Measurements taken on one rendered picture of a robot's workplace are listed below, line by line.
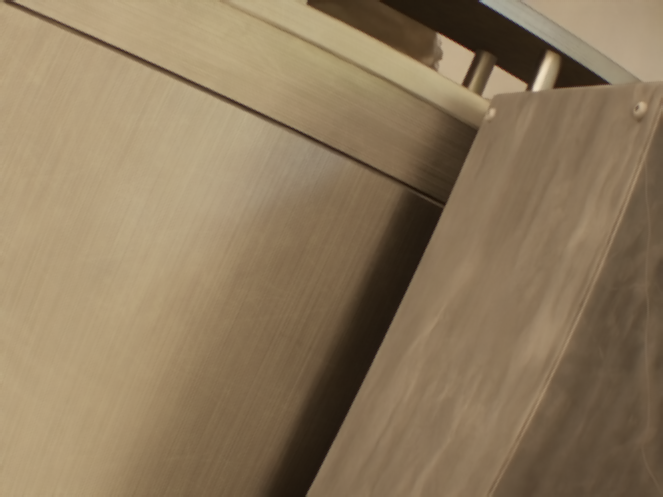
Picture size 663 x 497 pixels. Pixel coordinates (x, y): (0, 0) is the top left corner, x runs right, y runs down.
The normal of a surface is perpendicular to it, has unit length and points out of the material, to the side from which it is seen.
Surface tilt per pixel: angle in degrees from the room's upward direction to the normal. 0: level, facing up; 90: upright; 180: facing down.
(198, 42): 90
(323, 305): 90
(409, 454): 90
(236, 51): 90
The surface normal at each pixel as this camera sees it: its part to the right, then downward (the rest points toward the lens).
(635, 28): 0.28, 0.14
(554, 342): -0.89, -0.41
